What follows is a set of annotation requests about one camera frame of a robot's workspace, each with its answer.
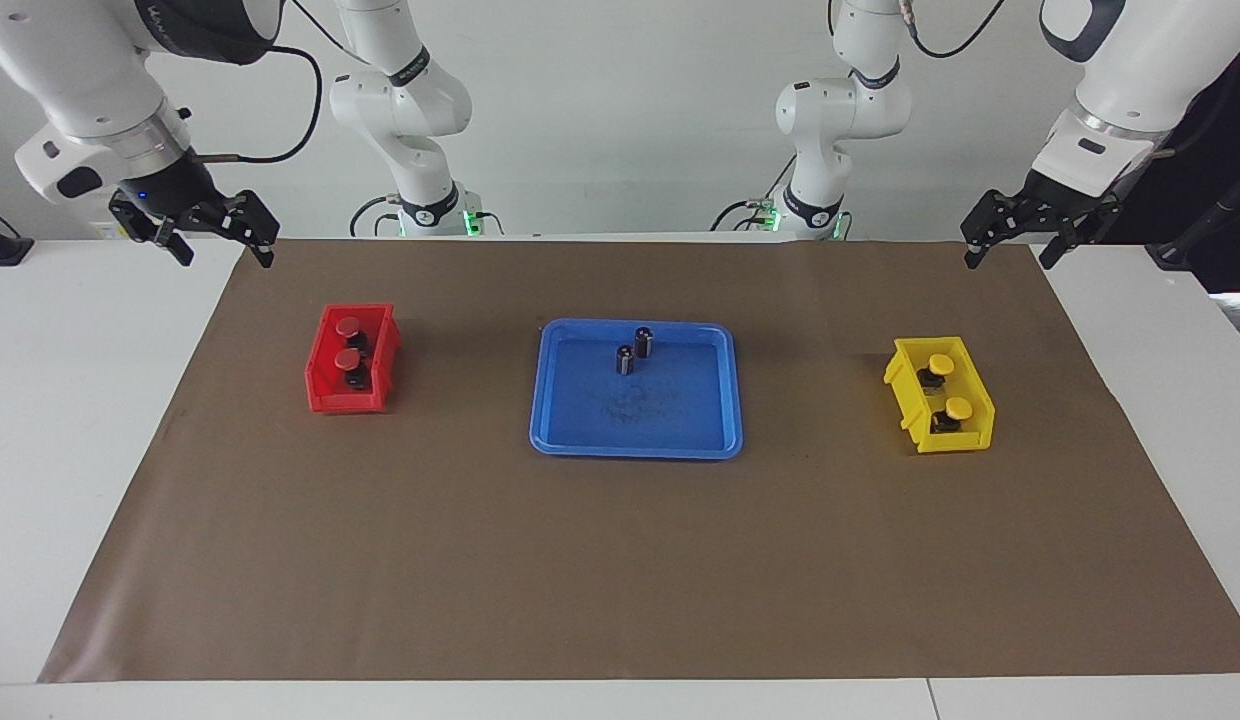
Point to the white wall outlet box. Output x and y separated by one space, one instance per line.
105 230

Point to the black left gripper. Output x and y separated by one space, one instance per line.
1055 208

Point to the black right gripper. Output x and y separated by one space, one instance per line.
180 195

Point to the black background panel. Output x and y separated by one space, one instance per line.
1230 150

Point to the blue plastic tray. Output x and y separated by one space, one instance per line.
680 420

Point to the black stand base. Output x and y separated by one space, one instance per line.
0 250

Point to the yellow push button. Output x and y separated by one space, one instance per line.
941 363
958 407

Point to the brown paper mat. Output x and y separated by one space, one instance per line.
620 560

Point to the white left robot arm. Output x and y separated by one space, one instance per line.
1130 70

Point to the yellow plastic bin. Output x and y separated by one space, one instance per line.
955 443

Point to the black cylindrical capacitor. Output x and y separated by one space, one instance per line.
625 360
644 342

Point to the red plastic bin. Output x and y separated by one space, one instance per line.
325 395

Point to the red push button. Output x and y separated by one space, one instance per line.
350 326
348 357

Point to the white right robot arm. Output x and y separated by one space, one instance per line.
80 70

